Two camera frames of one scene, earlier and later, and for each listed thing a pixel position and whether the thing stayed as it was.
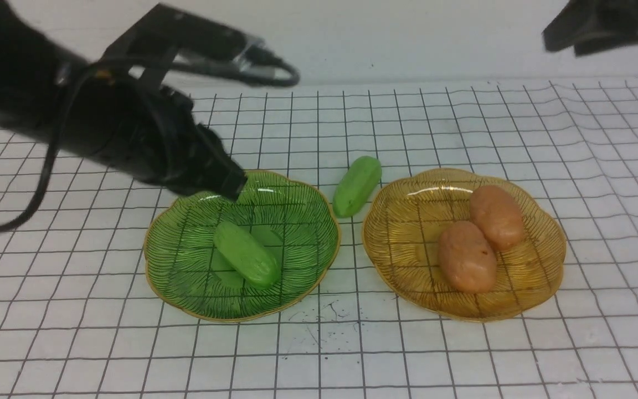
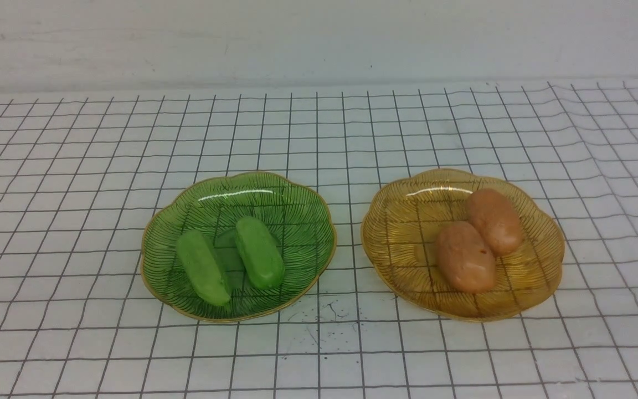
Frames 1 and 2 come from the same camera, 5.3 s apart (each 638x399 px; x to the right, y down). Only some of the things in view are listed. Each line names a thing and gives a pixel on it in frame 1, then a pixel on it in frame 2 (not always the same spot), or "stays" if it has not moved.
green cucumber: [356, 185] -> [202, 268]
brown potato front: [467, 259] stays
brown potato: [495, 211] stays
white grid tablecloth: [62, 304] stays
